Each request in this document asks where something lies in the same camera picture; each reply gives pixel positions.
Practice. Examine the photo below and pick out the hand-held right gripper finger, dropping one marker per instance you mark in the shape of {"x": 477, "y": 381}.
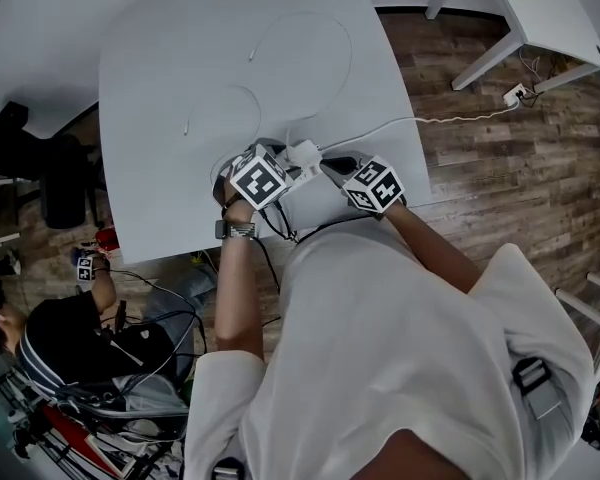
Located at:
{"x": 354, "y": 160}
{"x": 336, "y": 175}

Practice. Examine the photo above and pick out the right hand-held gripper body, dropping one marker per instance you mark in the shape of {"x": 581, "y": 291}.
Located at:
{"x": 375, "y": 188}

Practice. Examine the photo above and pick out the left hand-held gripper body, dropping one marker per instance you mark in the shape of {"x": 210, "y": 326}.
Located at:
{"x": 257, "y": 185}

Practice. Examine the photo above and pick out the white power strip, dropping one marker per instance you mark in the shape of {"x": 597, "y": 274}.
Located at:
{"x": 307, "y": 174}

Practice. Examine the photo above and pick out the person's right forearm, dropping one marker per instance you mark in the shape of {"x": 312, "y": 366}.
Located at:
{"x": 430, "y": 243}

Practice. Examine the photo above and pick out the person's left forearm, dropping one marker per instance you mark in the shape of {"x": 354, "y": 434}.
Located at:
{"x": 237, "y": 298}

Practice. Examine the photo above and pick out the person's left hand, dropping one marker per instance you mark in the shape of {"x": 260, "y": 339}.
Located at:
{"x": 237, "y": 208}

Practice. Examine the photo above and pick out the black watch with metal band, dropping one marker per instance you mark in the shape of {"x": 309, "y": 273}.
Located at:
{"x": 237, "y": 229}

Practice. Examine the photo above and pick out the red fire extinguisher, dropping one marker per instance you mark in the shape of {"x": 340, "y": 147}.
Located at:
{"x": 105, "y": 240}

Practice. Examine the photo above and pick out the white floor socket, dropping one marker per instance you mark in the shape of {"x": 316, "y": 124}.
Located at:
{"x": 513, "y": 94}

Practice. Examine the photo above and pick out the person's white t-shirt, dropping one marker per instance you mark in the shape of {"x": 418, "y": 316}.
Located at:
{"x": 390, "y": 358}

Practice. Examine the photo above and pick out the black office chair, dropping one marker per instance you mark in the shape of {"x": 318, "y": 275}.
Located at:
{"x": 60, "y": 178}

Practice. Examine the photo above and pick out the white cabinet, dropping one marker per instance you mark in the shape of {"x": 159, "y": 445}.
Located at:
{"x": 580, "y": 307}

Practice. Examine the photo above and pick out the white side table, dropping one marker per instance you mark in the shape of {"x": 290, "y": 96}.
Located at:
{"x": 555, "y": 8}

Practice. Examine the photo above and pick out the red board with white frame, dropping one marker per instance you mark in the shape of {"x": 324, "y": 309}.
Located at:
{"x": 75, "y": 433}

